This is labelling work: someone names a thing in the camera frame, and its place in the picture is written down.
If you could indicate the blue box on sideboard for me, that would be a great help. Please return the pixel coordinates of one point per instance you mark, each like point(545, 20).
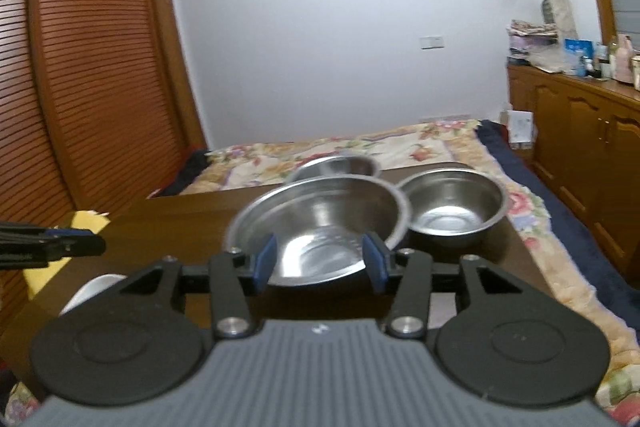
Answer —
point(578, 57)

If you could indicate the white wall switch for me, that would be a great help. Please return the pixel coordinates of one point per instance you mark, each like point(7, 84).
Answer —
point(431, 42)

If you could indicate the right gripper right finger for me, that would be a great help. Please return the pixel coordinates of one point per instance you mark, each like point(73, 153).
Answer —
point(411, 278)

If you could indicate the steel bowl back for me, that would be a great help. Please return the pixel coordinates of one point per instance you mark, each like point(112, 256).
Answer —
point(336, 165)

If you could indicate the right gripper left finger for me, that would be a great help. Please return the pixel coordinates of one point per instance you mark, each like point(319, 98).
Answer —
point(228, 279)

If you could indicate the dark clothes on bed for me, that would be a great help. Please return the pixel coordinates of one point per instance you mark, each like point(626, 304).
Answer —
point(194, 166)

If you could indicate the large steel bowl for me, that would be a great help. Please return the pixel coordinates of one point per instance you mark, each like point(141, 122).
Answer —
point(319, 224)

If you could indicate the wooden sideboard cabinet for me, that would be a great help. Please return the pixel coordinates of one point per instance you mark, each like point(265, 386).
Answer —
point(587, 152)

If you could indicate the pile of folded fabrics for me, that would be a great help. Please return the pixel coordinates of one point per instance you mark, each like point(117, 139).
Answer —
point(528, 39)

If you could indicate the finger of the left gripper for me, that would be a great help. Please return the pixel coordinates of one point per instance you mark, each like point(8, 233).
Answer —
point(37, 255)
point(24, 232)

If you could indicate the small steel bowl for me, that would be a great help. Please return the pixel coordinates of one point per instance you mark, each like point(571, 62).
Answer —
point(454, 207)

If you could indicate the floral tray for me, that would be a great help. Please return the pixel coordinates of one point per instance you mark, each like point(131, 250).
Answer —
point(92, 288)

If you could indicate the pink bottle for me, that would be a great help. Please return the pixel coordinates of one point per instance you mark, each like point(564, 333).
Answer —
point(623, 60)

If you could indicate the white paper box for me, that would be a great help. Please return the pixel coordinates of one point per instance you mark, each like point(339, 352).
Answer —
point(520, 128)

